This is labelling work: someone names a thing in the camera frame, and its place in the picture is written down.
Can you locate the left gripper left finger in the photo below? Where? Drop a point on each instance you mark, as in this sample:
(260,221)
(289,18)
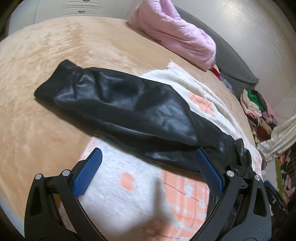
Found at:
(42,218)

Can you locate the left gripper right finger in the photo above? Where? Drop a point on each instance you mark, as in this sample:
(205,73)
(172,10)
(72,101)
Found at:
(242,211)

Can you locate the black leather jacket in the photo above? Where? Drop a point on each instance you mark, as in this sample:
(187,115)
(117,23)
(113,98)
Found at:
(148,117)

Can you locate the dark rack with clothes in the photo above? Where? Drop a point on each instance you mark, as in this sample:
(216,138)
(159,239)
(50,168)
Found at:
(287,173)

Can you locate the pile of folded clothes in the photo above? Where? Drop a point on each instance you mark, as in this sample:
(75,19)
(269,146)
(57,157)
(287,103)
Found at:
(261,117)

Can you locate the clothes beside pink duvet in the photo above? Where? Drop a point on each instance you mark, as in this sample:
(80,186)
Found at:
(216,72)

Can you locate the green ledge cover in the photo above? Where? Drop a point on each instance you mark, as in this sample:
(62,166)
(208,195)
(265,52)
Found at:
(279,178)

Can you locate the cream satin curtain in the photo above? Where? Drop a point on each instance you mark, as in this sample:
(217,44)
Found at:
(281,139)

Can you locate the tan bed cover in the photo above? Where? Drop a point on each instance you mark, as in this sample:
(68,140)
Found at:
(42,127)

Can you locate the white orange patterned blanket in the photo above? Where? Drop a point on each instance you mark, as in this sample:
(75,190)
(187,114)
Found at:
(131,198)

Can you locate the grey quilted headboard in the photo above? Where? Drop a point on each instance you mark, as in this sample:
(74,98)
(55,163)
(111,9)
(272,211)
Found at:
(232,67)

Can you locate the white wardrobe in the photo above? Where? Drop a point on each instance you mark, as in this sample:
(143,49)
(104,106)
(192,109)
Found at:
(30,12)

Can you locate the pink rolled duvet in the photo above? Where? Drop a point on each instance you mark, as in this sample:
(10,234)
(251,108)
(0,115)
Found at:
(161,22)

